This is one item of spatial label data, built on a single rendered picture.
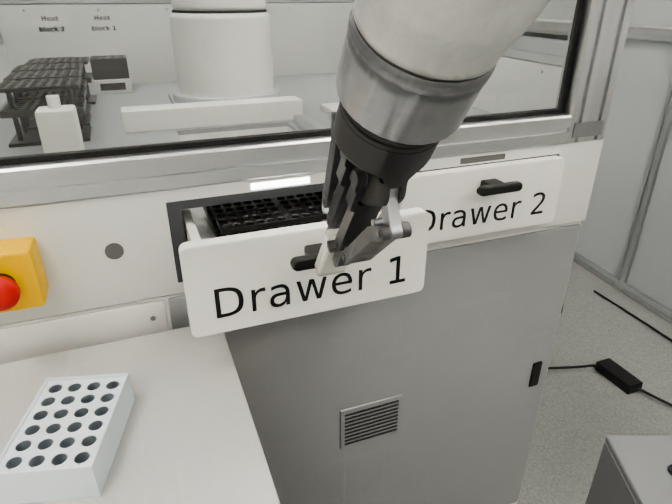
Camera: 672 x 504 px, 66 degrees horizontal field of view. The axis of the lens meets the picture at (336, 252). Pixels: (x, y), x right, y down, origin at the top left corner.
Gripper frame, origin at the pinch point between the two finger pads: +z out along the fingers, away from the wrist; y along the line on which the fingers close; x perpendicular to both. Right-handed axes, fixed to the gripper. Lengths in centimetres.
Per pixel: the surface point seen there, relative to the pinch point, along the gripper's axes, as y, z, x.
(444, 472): -21, 66, -32
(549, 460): -27, 95, -76
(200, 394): -6.5, 15.9, 14.7
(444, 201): 12.4, 14.0, -24.1
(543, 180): 13.0, 13.2, -42.1
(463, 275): 5.5, 27.1, -30.5
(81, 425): -8.0, 11.1, 26.1
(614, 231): 48, 119, -171
